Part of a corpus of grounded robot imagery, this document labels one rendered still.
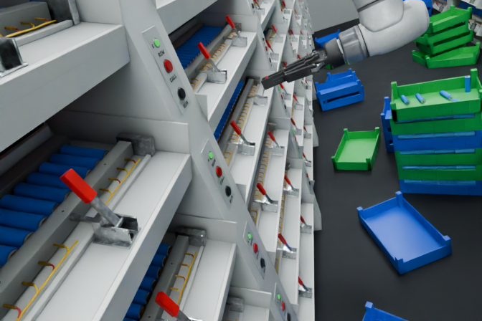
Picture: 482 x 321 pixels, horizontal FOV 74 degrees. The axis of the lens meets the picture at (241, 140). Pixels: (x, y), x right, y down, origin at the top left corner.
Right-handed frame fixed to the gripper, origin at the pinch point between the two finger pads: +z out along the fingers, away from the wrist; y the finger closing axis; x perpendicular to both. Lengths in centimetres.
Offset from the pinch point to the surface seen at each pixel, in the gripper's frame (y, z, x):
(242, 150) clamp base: -27.6, 7.5, -4.4
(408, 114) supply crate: 29, -34, -43
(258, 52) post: 16.0, 4.7, 5.8
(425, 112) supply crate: 28, -39, -44
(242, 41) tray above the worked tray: -1.0, 3.0, 14.3
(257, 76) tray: 15.7, 8.6, -1.5
